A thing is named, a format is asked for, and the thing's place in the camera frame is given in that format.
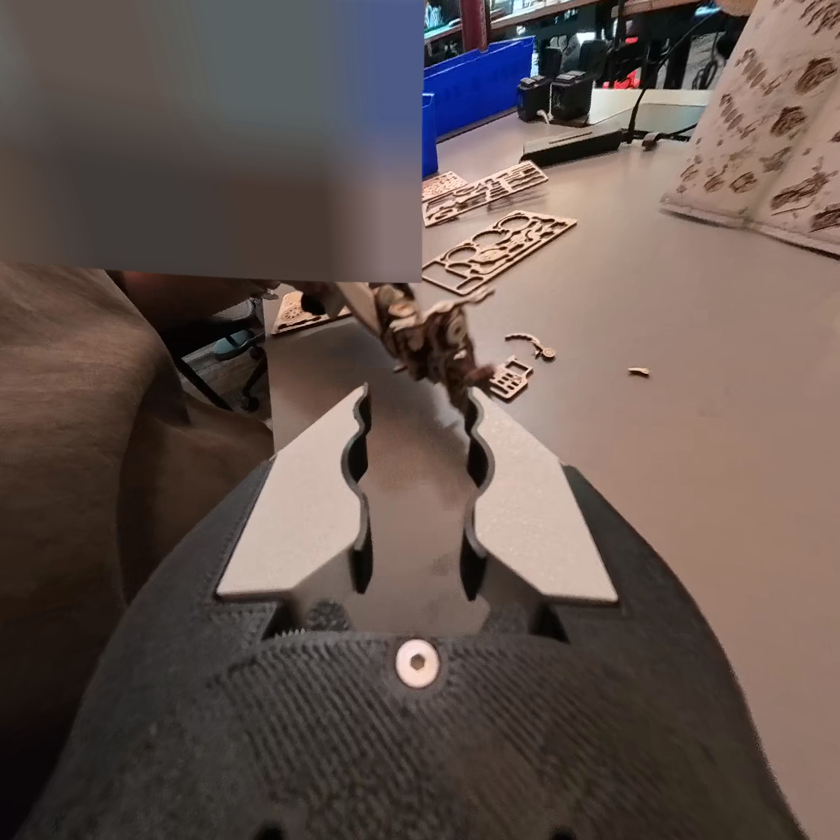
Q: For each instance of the person's left forearm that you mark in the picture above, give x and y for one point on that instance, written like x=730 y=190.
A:
x=184 y=289

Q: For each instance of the person's brown sweater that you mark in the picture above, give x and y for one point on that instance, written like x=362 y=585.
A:
x=79 y=459

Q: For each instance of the dark red pillar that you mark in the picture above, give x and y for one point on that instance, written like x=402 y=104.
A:
x=474 y=26

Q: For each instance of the slotted wooden panel piece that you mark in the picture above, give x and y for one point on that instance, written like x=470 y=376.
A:
x=512 y=380

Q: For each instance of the printed instruction booklet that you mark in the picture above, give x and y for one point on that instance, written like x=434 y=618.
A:
x=754 y=131

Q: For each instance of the wooden sheet with fine cutouts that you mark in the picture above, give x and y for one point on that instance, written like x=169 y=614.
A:
x=443 y=184

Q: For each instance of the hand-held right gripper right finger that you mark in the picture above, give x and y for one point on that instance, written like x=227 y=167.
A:
x=535 y=525

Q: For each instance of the wooden motorcycle model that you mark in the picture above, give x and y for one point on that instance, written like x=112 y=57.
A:
x=439 y=341

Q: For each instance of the black battery charger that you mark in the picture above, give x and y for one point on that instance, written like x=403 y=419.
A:
x=569 y=95
x=531 y=98

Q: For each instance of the long black box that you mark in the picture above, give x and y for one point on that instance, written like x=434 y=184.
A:
x=571 y=148

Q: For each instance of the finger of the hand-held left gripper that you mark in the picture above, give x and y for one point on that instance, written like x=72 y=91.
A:
x=361 y=302

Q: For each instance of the uncut engraved wooden sheet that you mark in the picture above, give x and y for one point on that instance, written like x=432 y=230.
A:
x=295 y=321

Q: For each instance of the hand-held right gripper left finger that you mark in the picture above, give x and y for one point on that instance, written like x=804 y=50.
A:
x=295 y=518

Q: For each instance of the wooden sheet with slot cutouts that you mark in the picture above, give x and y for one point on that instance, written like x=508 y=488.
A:
x=518 y=180

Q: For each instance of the large wooden sheet, gear holes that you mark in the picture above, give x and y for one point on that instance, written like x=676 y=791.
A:
x=439 y=272

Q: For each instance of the grey desk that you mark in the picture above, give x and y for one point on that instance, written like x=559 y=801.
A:
x=689 y=492

